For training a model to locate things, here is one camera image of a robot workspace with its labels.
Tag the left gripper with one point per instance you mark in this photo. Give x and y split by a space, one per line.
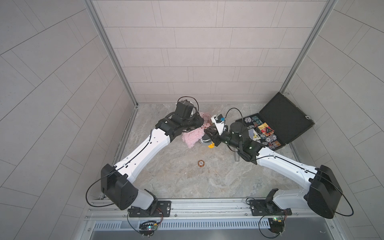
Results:
197 120

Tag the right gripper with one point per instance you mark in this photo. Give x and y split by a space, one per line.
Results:
216 138

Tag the pink quilted bag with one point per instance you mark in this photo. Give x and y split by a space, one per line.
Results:
194 136

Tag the grey yellow plush keychain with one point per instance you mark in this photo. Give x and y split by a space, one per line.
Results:
206 141

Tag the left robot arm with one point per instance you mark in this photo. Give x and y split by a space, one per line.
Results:
117 181

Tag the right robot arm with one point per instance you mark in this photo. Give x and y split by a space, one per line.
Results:
319 189

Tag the silver metal cylinder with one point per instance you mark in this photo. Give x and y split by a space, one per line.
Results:
236 157

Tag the small tape roll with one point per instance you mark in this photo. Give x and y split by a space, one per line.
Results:
201 163

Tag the black open case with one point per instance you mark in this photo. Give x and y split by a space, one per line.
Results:
278 123

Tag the right circuit board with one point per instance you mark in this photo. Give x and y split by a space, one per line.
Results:
277 226

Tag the circuit board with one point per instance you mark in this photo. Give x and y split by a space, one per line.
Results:
148 228
277 226

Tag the left circuit board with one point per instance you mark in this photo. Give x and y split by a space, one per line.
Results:
148 228

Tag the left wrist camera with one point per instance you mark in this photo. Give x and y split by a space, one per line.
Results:
184 109

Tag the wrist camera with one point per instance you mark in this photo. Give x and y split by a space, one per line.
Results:
184 109
219 122

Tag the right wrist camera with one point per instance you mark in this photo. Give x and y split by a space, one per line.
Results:
219 122

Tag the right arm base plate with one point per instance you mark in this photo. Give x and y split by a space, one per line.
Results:
261 207

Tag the aluminium rail frame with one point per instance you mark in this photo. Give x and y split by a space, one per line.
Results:
228 218

